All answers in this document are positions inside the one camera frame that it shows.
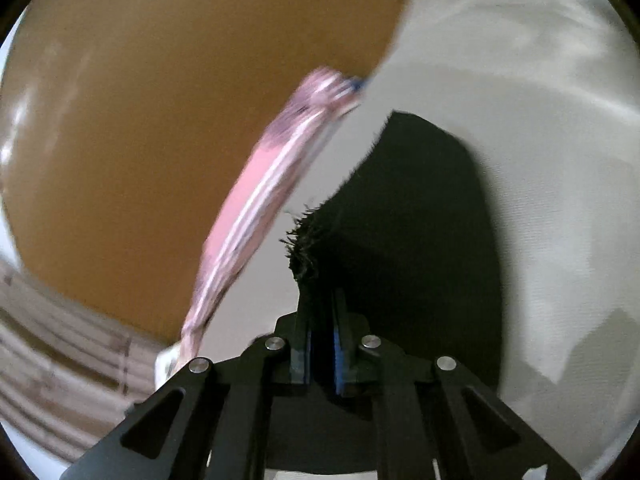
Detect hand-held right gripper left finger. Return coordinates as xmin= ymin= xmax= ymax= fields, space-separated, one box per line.
xmin=60 ymin=287 xmax=322 ymax=480

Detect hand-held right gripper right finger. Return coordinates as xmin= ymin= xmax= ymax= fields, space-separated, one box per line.
xmin=330 ymin=287 xmax=583 ymax=480

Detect black pants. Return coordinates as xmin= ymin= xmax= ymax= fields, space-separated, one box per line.
xmin=262 ymin=110 xmax=505 ymax=476

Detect pink tree-print pillow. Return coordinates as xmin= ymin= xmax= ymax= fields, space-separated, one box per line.
xmin=234 ymin=66 xmax=372 ymax=233
xmin=180 ymin=210 xmax=283 ymax=362

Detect white floral pillow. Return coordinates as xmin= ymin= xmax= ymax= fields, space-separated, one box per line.
xmin=154 ymin=344 xmax=183 ymax=390

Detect striped beige curtain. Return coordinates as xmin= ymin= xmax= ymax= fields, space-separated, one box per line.
xmin=0 ymin=255 xmax=168 ymax=461

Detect wooden headboard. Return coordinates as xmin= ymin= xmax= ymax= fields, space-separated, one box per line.
xmin=0 ymin=0 xmax=416 ymax=348

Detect beige bed sheet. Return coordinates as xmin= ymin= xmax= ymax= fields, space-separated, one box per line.
xmin=197 ymin=0 xmax=640 ymax=480

